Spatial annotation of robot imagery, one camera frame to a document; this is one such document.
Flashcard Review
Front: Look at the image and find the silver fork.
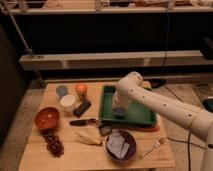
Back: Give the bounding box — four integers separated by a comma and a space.
139, 138, 166, 159

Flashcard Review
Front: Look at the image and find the green plastic tray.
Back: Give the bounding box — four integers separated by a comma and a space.
99, 85, 157, 126

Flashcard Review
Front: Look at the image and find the black handled tool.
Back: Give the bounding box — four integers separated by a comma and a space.
69, 118, 99, 126

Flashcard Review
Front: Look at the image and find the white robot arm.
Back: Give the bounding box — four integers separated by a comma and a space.
113, 72, 213, 171

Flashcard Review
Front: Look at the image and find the dark purple bowl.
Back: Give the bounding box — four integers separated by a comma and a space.
106, 130, 137, 163

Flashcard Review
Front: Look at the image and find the orange fruit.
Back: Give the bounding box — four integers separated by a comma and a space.
75, 83, 87, 99

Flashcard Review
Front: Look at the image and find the bunch of dark grapes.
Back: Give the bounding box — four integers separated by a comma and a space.
42, 132, 64, 157

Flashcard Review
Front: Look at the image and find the red-orange bowl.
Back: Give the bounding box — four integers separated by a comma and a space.
34, 107, 60, 131

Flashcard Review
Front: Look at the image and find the orange carrot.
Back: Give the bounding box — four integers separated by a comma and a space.
139, 125, 160, 132

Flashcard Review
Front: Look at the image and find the white cup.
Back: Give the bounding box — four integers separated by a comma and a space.
60, 94, 76, 113

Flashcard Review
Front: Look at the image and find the small black box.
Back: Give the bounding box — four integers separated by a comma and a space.
99, 123, 112, 136

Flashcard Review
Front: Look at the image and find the black cable on floor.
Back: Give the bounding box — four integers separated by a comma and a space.
166, 84, 208, 171

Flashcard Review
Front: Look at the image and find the white crumpled paper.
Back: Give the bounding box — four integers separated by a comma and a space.
107, 132, 130, 159

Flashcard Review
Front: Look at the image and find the black rectangular block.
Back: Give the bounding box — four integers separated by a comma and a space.
73, 100, 91, 117

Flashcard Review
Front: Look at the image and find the wooden table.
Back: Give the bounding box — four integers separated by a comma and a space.
19, 83, 175, 171

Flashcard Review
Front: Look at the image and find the metal shelf rack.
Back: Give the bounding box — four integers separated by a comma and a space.
0, 0, 213, 83

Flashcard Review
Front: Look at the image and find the blue-grey round lid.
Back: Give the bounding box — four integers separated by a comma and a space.
56, 85, 68, 98

